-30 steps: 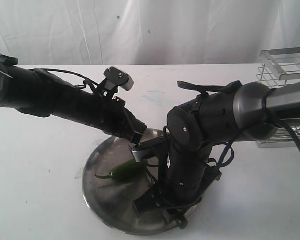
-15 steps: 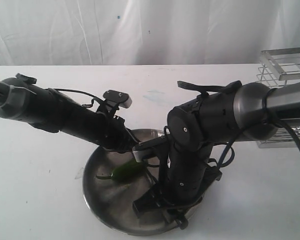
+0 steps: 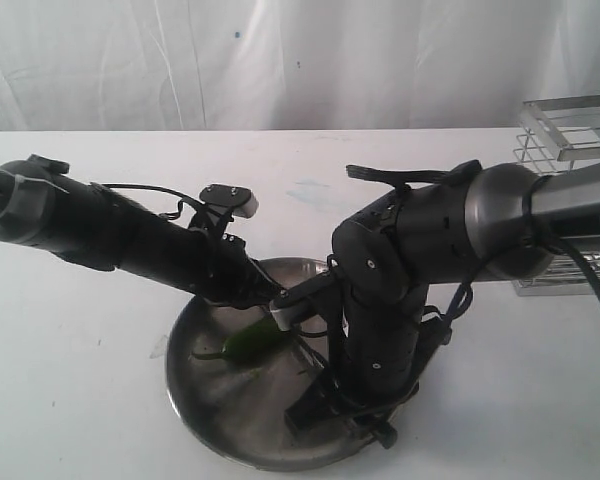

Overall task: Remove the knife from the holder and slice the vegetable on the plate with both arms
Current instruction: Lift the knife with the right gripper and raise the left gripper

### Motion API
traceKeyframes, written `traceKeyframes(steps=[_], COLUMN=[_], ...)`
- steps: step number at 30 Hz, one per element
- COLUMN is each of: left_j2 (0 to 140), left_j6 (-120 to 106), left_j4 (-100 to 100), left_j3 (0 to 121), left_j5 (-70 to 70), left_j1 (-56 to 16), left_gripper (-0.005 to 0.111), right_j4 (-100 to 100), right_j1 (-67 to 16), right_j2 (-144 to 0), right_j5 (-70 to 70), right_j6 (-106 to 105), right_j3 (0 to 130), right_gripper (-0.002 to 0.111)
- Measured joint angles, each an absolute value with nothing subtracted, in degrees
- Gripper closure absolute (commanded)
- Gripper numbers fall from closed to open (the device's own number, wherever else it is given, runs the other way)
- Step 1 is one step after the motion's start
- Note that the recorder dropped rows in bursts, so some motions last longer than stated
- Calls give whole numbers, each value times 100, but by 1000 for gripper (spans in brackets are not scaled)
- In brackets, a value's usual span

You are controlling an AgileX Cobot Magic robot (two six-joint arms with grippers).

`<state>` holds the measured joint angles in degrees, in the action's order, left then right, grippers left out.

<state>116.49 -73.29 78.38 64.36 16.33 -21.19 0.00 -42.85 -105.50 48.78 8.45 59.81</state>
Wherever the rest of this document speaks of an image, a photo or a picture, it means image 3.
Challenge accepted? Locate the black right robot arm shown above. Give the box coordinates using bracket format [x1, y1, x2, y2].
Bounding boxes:
[271, 160, 600, 444]

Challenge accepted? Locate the clear tape piece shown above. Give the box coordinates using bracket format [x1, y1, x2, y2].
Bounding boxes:
[149, 335, 169, 360]

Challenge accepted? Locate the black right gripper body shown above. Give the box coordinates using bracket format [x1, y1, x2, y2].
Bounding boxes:
[324, 349, 430, 415]

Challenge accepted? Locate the white backdrop curtain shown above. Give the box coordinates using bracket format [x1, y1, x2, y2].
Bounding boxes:
[0, 1, 600, 131]

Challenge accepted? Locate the black handled kitchen knife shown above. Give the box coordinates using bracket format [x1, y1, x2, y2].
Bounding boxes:
[295, 338, 395, 435]

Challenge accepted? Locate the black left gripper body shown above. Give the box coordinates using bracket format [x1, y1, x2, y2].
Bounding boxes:
[179, 229, 282, 309]

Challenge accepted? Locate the round steel plate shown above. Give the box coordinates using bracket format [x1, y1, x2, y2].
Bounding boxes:
[164, 256, 421, 457]

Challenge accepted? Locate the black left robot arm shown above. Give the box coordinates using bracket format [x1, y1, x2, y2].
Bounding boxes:
[0, 155, 282, 309]

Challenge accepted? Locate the steel wire utensil rack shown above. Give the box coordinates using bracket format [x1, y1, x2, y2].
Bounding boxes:
[513, 94, 600, 296]

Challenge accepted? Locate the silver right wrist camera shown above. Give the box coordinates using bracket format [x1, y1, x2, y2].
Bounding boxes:
[269, 287, 317, 332]

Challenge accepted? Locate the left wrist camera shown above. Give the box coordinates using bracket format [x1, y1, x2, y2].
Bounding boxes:
[199, 184, 259, 219]

